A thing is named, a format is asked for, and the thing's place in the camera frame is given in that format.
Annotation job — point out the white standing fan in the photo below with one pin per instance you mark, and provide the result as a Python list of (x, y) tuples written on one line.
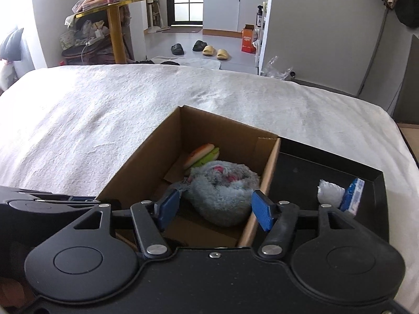
[(154, 16)]

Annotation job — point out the yellow round table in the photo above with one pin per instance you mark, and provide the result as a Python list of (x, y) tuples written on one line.
[(116, 29)]

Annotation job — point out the white rolled sock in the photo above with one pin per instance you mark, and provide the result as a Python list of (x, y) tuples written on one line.
[(330, 193)]

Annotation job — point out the dark clothing on floor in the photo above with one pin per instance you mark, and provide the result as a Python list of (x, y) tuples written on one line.
[(167, 62)]

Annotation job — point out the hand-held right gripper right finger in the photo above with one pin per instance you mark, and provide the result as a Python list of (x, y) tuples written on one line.
[(263, 211)]

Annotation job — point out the blue tissue packet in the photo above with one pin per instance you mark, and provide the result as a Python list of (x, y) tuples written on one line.
[(353, 196)]

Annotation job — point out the dark grey pillow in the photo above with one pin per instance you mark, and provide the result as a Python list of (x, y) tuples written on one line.
[(11, 44)]

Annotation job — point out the orange carton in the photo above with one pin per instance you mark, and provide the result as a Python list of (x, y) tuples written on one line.
[(248, 41)]

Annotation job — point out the hanging dark bags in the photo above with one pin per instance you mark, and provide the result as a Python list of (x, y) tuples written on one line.
[(402, 0)]

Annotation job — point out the black slipper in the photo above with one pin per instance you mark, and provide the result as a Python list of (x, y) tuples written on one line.
[(198, 45), (177, 49)]

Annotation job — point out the black framed glass door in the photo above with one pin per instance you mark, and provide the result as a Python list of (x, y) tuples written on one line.
[(186, 0)]

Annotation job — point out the black tray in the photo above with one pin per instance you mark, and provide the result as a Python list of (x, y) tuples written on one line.
[(294, 170)]

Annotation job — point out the white cabinet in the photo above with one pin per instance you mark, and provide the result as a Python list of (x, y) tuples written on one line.
[(222, 9)]

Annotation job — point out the blue fluffy plush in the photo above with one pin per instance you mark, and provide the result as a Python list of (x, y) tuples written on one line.
[(222, 202)]

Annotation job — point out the white blanket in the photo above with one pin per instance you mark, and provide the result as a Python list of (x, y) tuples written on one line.
[(98, 121)]

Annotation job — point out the grey board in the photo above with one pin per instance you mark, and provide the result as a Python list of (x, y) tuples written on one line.
[(409, 81)]

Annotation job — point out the clutter under yellow table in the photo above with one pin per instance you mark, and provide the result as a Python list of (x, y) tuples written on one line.
[(85, 39)]

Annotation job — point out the yellow slipper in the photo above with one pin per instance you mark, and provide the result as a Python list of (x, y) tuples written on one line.
[(208, 50), (222, 54)]

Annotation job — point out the white floor towel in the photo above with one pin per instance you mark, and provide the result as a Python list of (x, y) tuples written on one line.
[(196, 62)]

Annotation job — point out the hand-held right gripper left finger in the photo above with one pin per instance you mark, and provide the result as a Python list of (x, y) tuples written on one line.
[(167, 207)]

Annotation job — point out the dark spray bottle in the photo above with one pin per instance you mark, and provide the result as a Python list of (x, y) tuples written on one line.
[(260, 16)]

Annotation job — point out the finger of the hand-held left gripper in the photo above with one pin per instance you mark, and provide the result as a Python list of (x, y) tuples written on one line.
[(83, 199)]

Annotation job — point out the clear plastic bag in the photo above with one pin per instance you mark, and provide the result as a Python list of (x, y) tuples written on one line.
[(278, 68)]

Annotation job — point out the brown cardboard box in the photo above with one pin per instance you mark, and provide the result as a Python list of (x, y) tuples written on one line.
[(137, 170)]

